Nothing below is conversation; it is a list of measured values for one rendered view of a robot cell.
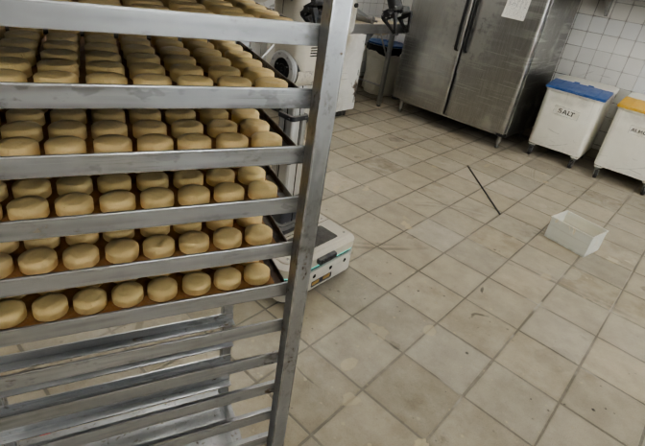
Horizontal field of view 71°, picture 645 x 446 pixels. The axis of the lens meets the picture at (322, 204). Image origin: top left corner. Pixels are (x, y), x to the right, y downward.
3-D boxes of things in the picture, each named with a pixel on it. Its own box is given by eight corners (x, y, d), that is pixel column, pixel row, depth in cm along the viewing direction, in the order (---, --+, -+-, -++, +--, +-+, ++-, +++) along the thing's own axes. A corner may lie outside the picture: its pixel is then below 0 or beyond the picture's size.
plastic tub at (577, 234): (599, 250, 314) (609, 230, 306) (584, 258, 302) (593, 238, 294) (559, 228, 334) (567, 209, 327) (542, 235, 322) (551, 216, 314)
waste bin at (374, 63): (405, 95, 621) (417, 45, 590) (382, 99, 584) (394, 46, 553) (374, 84, 651) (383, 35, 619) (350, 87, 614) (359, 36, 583)
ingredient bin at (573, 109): (519, 152, 473) (547, 79, 437) (538, 141, 518) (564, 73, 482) (574, 172, 445) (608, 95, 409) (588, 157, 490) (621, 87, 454)
